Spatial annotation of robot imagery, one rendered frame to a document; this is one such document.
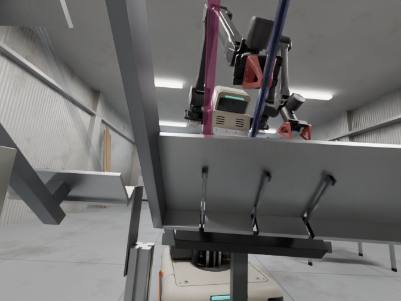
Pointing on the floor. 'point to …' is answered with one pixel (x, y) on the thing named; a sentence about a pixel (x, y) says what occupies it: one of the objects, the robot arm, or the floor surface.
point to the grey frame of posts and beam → (139, 272)
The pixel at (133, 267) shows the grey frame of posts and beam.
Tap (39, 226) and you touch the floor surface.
